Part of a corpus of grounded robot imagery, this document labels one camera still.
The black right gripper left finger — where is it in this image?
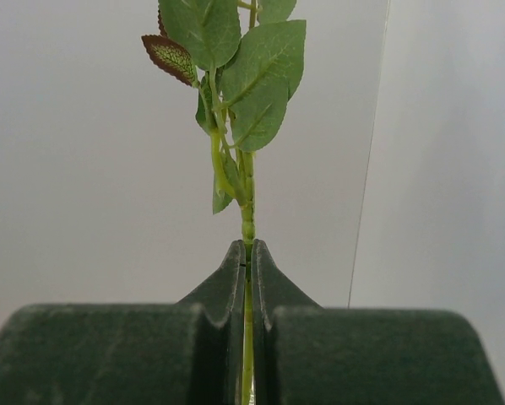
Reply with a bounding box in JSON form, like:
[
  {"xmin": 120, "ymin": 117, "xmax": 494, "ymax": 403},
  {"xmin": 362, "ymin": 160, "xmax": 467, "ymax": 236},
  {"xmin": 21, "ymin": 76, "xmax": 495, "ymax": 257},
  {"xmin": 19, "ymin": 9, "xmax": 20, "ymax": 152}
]
[{"xmin": 0, "ymin": 240, "xmax": 246, "ymax": 404}]

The pink artificial flower bunch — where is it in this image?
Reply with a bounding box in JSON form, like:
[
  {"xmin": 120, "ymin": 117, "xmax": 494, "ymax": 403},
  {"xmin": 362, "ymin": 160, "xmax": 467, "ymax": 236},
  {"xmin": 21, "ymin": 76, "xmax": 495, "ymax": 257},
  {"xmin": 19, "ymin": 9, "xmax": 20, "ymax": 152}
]
[{"xmin": 142, "ymin": 1, "xmax": 307, "ymax": 404}]

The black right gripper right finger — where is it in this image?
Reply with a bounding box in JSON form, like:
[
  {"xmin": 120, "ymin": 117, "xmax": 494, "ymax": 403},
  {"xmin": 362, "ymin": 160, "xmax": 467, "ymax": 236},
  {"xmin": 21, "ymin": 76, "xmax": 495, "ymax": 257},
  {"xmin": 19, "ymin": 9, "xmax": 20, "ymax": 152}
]
[{"xmin": 251, "ymin": 240, "xmax": 504, "ymax": 405}]

